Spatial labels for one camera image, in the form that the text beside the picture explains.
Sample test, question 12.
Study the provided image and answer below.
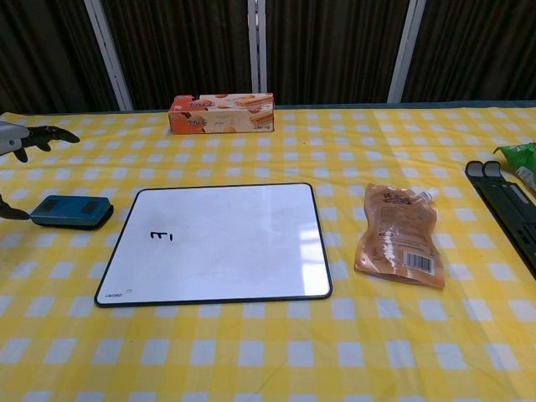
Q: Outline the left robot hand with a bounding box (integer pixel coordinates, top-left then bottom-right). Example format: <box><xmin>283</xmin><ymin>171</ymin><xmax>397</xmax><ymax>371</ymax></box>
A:
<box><xmin>0</xmin><ymin>121</ymin><xmax>81</xmax><ymax>222</ymax></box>

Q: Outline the blue whiteboard eraser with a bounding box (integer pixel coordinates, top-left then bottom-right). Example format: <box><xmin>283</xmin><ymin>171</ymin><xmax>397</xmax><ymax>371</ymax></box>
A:
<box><xmin>29</xmin><ymin>194</ymin><xmax>115</xmax><ymax>231</ymax></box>

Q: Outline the small white whiteboard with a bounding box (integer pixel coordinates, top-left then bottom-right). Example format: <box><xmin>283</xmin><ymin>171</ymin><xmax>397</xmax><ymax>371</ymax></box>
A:
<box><xmin>94</xmin><ymin>182</ymin><xmax>333</xmax><ymax>309</ymax></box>

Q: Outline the orange biscuit box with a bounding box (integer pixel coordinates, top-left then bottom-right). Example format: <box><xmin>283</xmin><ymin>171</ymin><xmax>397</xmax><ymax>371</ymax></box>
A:
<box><xmin>167</xmin><ymin>92</ymin><xmax>276</xmax><ymax>136</ymax></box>

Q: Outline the yellow checkered tablecloth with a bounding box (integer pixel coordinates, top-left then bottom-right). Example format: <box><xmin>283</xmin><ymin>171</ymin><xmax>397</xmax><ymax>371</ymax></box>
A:
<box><xmin>0</xmin><ymin>100</ymin><xmax>536</xmax><ymax>402</ymax></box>

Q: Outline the orange spout pouch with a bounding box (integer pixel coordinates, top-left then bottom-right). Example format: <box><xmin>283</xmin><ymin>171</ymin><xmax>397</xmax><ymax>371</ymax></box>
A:
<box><xmin>353</xmin><ymin>182</ymin><xmax>446</xmax><ymax>289</ymax></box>

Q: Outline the black folding stand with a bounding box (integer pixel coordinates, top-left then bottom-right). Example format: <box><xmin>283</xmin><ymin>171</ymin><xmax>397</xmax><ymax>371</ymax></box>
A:
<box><xmin>464</xmin><ymin>160</ymin><xmax>536</xmax><ymax>281</ymax></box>

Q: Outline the green snack bag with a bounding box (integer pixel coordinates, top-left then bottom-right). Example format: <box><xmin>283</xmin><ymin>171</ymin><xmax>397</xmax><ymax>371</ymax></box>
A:
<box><xmin>492</xmin><ymin>142</ymin><xmax>536</xmax><ymax>190</ymax></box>

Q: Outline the white metal frame post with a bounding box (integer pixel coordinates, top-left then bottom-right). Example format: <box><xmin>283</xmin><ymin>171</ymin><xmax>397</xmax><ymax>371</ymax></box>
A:
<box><xmin>247</xmin><ymin>0</ymin><xmax>269</xmax><ymax>95</ymax></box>
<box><xmin>83</xmin><ymin>0</ymin><xmax>135</xmax><ymax>112</ymax></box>
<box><xmin>387</xmin><ymin>0</ymin><xmax>427</xmax><ymax>104</ymax></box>

